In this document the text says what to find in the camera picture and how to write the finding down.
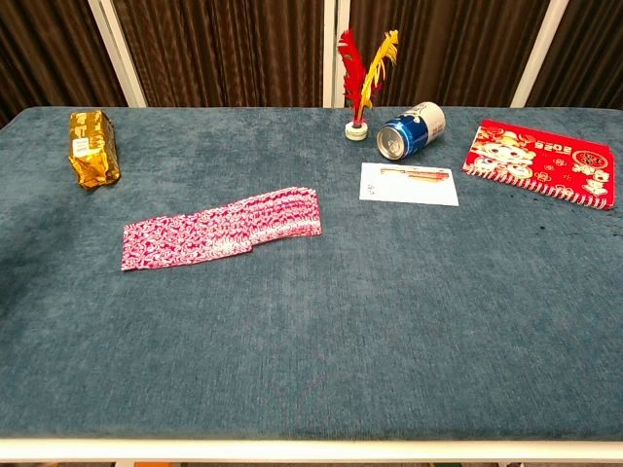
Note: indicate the white upright frame post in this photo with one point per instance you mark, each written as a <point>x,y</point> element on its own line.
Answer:
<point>336,24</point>

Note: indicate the gold foil package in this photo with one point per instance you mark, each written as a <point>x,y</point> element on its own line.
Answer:
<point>95,151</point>

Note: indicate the white table edge rail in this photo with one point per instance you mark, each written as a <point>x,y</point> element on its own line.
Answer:
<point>311,450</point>

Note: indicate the white slanted frame post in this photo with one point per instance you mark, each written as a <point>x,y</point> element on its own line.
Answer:
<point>119,58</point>
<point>538,58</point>

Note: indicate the blue velvet tablecloth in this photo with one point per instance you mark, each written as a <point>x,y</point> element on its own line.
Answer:
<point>311,331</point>

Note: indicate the red yellow feather shuttlecock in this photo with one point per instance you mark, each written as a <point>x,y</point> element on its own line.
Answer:
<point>357,73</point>

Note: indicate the white printed paper card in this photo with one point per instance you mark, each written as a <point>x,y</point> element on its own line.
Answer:
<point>414,192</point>

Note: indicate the blue white drink can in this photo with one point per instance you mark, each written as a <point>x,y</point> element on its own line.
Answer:
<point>409,131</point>

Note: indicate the brown pleated curtain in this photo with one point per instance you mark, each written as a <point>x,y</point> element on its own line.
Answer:
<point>219,48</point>

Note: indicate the spread pink playing card deck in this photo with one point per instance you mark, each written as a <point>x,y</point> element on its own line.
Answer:
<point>253,219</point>

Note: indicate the red spiral bound calendar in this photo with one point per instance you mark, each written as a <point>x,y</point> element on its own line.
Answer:
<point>545,165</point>

